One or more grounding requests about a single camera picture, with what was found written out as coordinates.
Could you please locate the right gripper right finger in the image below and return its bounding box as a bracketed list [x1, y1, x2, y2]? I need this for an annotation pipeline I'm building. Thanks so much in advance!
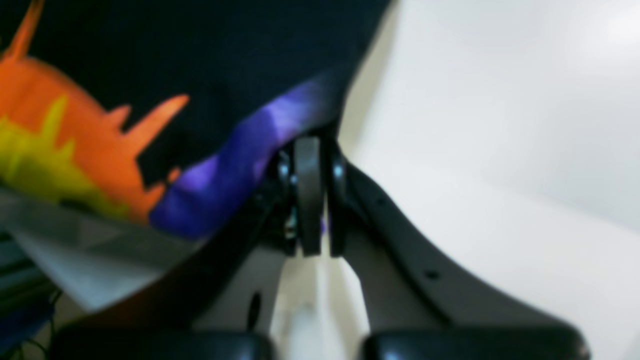
[327, 142, 591, 360]

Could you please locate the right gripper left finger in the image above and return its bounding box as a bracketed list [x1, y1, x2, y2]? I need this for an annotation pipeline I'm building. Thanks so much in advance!
[50, 149, 293, 360]

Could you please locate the black T-shirt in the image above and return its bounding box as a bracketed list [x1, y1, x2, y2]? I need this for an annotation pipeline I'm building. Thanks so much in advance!
[1, 0, 391, 239]

